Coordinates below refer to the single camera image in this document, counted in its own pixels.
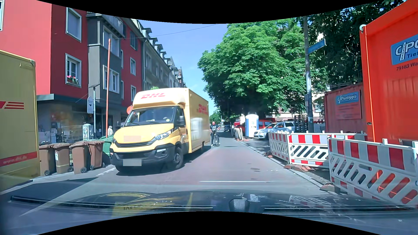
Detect person on bicycle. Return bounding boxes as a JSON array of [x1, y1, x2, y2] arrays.
[[210, 121, 221, 147]]

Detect blue and white portable toilet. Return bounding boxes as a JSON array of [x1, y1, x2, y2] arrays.
[[245, 114, 259, 138]]

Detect yellow delivery van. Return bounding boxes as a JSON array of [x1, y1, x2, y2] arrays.
[[109, 87, 211, 173]]

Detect grey asphalt road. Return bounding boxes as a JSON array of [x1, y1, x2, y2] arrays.
[[0, 131, 337, 209]]

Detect red vehicle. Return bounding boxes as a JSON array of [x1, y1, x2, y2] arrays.
[[234, 119, 275, 131]]

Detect grey pavement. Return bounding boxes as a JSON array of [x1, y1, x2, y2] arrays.
[[0, 163, 115, 196], [236, 138, 340, 194]]

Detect silver car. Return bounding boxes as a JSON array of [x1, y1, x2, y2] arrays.
[[253, 121, 296, 140]]

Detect row of terraced buildings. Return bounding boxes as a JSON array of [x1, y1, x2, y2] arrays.
[[137, 20, 187, 92]]

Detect large green tree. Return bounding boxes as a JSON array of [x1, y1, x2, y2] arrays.
[[197, 18, 309, 122]]

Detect car's own bonnet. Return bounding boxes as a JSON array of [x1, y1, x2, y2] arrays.
[[0, 190, 418, 235]]

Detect green wheelie bin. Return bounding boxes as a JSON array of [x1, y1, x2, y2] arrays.
[[98, 135, 114, 157]]

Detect pole with blue street sign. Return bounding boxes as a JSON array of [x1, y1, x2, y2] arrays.
[[302, 16, 326, 133]]

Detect red and white pole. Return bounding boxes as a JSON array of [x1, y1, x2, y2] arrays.
[[105, 39, 111, 138]]

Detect brown wheelie bin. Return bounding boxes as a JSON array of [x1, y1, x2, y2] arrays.
[[69, 142, 89, 174], [86, 140, 105, 170], [39, 144, 57, 176], [52, 143, 73, 174]]

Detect small orange container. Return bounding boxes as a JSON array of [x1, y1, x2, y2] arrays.
[[324, 82, 367, 134]]

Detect dark green tree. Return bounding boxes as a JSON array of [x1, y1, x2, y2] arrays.
[[299, 0, 405, 90]]

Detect red apartment building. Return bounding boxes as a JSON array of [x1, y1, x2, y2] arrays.
[[0, 0, 145, 145]]

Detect large orange container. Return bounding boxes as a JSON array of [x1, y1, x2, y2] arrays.
[[359, 0, 418, 147]]

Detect yellow delivery lorry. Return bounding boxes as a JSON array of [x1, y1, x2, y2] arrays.
[[0, 50, 40, 192]]

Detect overhead wires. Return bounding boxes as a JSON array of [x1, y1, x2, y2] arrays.
[[113, 23, 221, 40]]

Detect road sign on post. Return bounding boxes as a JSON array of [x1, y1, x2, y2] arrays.
[[87, 84, 100, 140]]

